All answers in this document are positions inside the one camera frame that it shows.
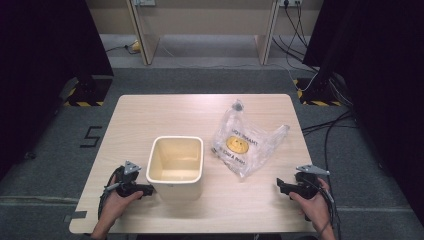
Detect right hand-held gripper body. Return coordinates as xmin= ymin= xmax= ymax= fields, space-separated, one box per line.
xmin=289 ymin=164 xmax=331 ymax=201

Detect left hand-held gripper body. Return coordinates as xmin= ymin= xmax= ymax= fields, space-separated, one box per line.
xmin=104 ymin=160 xmax=148 ymax=198

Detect cream plastic bin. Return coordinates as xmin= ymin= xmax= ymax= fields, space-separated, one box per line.
xmin=145 ymin=135 xmax=205 ymax=202

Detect clear smiley plastic bag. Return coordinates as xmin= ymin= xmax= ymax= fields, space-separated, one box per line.
xmin=210 ymin=98 xmax=290 ymax=179

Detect person's right hand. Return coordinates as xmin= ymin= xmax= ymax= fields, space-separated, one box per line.
xmin=289 ymin=177 xmax=333 ymax=231

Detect person's left hand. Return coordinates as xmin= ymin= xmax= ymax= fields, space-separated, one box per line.
xmin=99 ymin=176 xmax=144 ymax=228

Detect striped black stand base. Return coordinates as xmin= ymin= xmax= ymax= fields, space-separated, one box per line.
xmin=63 ymin=75 xmax=114 ymax=108
xmin=293 ymin=77 xmax=344 ymax=107

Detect black curtain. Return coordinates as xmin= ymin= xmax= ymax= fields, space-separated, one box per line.
xmin=301 ymin=0 xmax=424 ymax=228
xmin=0 ymin=0 xmax=114 ymax=181

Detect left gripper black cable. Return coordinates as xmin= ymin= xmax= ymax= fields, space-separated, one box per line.
xmin=97 ymin=165 xmax=122 ymax=220

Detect black floor cables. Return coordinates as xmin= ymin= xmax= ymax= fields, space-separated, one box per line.
xmin=301 ymin=109 xmax=360 ymax=174

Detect black hanging cables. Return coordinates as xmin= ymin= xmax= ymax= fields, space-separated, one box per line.
xmin=271 ymin=3 xmax=321 ymax=73

